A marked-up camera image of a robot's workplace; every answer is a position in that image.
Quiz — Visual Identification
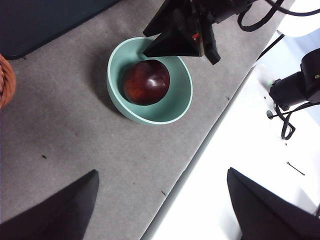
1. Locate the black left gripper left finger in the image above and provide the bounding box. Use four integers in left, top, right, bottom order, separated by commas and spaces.
0, 169, 100, 240

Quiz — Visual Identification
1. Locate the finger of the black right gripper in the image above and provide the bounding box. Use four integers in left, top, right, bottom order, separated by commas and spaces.
142, 22, 201, 59
142, 0, 187, 38

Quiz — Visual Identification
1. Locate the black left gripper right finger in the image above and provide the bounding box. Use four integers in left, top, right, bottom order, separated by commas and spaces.
226, 167, 320, 240

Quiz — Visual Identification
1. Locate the dark red plum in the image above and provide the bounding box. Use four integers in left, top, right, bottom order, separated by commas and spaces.
121, 59, 171, 106

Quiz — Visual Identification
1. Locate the teal ribbed bowl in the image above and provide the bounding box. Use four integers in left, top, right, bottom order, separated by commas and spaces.
106, 36, 194, 125

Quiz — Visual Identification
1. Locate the thin black pin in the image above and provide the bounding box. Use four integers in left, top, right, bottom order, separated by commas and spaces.
286, 161, 306, 176

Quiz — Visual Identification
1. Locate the white rounded object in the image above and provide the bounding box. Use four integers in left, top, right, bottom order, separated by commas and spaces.
276, 0, 320, 38

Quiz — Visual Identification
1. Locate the dark rectangular tray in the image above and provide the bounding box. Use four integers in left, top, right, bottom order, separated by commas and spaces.
0, 0, 121, 60

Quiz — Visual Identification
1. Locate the brown wicker basket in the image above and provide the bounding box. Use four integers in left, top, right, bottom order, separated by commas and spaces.
0, 53, 17, 110

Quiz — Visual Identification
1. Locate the black right camera cable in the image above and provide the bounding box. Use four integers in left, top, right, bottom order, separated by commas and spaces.
237, 0, 320, 32

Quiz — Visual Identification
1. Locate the thin black cable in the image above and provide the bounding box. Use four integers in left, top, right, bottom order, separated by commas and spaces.
256, 33, 286, 62

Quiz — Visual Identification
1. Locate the black stand camera cable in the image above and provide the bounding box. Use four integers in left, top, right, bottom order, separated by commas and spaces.
271, 101, 313, 140

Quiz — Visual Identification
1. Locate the black camera on stand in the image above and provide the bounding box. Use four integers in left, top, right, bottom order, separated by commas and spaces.
268, 48, 320, 111

